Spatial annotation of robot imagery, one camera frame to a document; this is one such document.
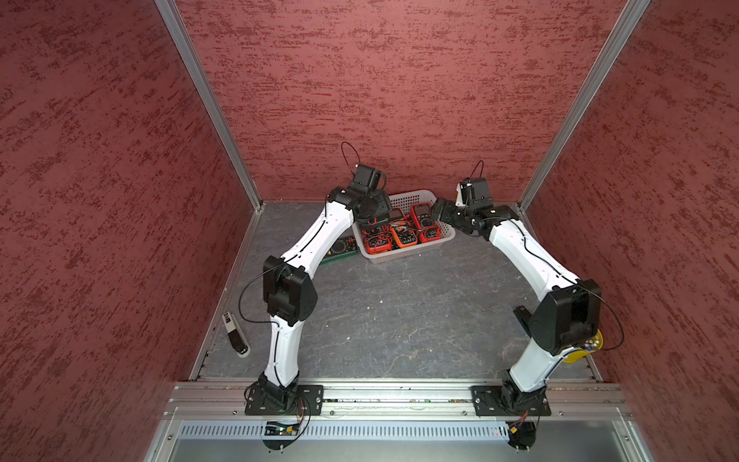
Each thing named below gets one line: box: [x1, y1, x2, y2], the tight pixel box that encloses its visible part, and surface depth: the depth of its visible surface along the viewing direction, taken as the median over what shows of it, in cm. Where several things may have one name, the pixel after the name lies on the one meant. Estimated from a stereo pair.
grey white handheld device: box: [221, 311, 252, 359], surface depth 83 cm
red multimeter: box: [362, 226, 394, 255], surface depth 99 cm
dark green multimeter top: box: [321, 236, 359, 265], surface depth 105 cm
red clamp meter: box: [411, 202, 442, 243], surface depth 102 cm
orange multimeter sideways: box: [389, 221, 419, 249], surface depth 102 cm
